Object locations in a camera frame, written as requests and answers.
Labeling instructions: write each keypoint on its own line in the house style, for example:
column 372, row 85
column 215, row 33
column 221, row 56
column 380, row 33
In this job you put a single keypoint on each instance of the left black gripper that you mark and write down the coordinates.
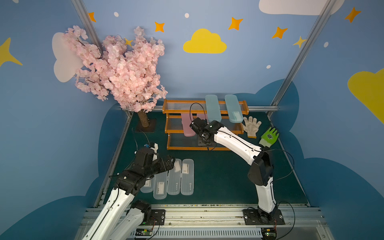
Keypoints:
column 162, row 163

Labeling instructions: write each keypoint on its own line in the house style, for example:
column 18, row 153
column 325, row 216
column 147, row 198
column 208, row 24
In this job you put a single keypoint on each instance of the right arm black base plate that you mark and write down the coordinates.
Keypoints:
column 258, row 217

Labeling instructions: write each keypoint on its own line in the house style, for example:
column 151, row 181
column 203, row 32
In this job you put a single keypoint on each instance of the right small circuit board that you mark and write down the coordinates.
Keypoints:
column 269, row 234

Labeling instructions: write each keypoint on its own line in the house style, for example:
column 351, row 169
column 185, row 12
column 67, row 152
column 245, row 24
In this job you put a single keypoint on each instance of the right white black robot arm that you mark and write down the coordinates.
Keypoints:
column 261, row 172

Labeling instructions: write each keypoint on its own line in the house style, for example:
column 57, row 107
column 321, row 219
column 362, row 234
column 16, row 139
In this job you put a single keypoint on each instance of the left small circuit board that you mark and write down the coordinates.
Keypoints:
column 143, row 233

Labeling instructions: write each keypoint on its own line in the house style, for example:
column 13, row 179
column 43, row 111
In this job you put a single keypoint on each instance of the pink cherry blossom tree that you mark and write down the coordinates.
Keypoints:
column 129, row 75

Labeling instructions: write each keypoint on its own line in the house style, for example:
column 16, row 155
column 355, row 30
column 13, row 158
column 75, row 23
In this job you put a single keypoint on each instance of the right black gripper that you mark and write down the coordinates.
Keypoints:
column 198, row 126

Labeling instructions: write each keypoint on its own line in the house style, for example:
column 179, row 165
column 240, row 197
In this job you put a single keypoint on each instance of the blue pencil case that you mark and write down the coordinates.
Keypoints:
column 213, row 108
column 234, row 109

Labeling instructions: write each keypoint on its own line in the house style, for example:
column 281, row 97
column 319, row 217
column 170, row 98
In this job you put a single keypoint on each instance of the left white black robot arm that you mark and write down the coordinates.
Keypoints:
column 121, row 215

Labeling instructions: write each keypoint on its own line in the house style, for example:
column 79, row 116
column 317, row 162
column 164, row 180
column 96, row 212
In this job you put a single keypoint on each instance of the white knit glove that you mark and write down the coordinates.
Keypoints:
column 251, row 126

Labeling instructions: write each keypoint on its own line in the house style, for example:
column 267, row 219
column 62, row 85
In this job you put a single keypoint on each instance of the pink pencil case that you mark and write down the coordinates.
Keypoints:
column 186, row 121
column 202, row 117

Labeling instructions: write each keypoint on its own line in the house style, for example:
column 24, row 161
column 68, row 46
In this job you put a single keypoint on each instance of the green white work glove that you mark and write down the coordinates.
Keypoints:
column 269, row 137

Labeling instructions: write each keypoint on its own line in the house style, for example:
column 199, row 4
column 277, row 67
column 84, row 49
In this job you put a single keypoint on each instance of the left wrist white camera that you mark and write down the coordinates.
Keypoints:
column 155, row 148

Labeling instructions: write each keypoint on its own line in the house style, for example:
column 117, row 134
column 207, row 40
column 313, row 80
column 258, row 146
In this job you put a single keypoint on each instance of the clear pencil case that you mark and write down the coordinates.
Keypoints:
column 188, row 177
column 148, row 186
column 174, row 178
column 160, row 186

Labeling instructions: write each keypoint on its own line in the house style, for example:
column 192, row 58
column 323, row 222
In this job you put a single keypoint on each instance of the small circuit board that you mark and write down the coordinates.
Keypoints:
column 269, row 234
column 143, row 233

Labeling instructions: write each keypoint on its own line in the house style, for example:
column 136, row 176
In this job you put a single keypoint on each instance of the orange three-tier shelf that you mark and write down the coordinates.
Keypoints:
column 173, row 128

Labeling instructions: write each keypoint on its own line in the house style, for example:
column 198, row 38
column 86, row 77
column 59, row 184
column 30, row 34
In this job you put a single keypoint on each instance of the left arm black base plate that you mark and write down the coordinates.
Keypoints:
column 154, row 217

